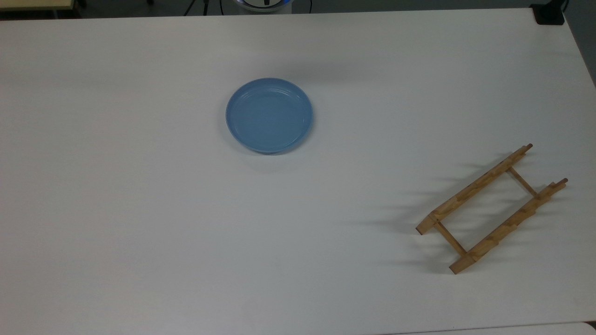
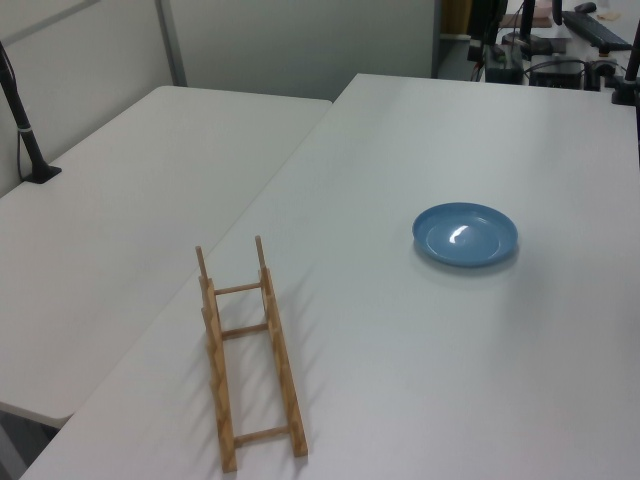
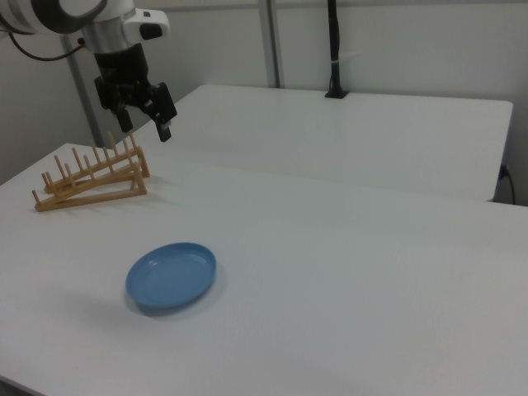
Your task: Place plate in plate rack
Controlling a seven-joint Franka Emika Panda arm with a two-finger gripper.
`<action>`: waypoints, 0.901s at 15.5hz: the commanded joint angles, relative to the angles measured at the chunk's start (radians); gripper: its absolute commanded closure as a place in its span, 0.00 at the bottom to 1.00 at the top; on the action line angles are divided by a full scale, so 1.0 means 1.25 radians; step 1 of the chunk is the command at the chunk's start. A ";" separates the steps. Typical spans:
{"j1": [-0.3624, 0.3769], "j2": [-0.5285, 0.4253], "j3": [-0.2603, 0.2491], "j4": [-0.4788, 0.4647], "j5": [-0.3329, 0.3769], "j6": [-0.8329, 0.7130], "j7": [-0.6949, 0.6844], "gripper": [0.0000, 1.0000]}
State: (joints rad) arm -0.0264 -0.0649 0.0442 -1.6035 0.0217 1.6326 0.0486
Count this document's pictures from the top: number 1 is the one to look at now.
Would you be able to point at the blue round plate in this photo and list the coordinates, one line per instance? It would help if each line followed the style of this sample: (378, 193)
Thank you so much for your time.
(269, 116)

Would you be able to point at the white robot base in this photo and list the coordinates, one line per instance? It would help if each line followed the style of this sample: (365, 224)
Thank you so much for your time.
(263, 3)

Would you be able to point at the wooden plate rack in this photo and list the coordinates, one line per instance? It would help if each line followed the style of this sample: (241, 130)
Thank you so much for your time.
(470, 190)

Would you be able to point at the black tripod legs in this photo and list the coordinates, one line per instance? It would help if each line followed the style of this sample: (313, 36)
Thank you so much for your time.
(204, 6)

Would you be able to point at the light wooden side table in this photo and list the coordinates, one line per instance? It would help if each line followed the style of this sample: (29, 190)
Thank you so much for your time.
(32, 3)

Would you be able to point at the black table clamp mount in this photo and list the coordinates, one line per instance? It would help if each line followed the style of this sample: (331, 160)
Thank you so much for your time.
(548, 14)

